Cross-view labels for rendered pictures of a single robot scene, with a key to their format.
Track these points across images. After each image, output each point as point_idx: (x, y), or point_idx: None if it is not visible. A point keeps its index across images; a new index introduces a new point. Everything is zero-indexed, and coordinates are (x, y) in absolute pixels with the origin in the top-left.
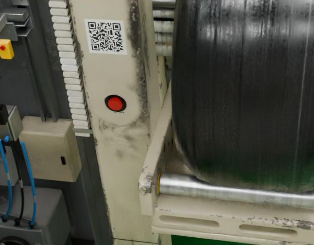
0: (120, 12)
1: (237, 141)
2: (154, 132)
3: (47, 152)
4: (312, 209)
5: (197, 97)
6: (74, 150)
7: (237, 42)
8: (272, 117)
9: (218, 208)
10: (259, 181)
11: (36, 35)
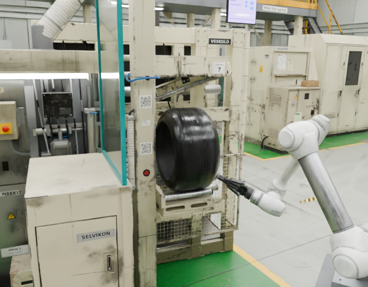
0: (151, 139)
1: (197, 162)
2: None
3: None
4: (208, 196)
5: (187, 150)
6: None
7: (194, 134)
8: (205, 152)
9: (183, 201)
10: (201, 177)
11: None
